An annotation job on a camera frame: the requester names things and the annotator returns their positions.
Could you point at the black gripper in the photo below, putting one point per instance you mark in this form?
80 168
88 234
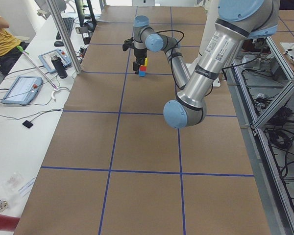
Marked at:
138 53

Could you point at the red wooden block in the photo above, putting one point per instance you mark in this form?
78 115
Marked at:
142 69

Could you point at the blue wooden block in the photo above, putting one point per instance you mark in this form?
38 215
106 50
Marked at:
142 73

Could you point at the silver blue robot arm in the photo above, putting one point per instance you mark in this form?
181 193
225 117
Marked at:
237 20

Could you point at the black keyboard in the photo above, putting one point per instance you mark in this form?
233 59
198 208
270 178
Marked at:
68 23

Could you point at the black water bottle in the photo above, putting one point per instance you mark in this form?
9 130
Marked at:
58 65

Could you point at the black computer mouse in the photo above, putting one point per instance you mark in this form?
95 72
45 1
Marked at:
58 44

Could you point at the far teach pendant tablet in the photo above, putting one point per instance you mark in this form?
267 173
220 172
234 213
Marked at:
48 58

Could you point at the teach pendant tablet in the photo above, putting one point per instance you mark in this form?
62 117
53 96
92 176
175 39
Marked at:
48 58
23 90

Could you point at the reacher grabber stick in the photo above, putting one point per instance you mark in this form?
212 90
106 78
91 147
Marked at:
55 88

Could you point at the near teach pendant tablet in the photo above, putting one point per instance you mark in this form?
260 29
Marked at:
23 90

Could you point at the small black square pad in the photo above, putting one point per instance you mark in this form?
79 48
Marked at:
28 124

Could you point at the person in yellow shirt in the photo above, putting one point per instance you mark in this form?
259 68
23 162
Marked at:
9 54

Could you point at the clear plastic bag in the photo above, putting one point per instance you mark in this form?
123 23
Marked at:
12 183

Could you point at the red cylinder object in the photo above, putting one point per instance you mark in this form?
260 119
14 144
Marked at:
8 223

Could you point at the aluminium frame post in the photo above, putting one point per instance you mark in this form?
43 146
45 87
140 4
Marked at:
55 12

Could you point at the aluminium side frame rail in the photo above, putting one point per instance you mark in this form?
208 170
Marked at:
262 87

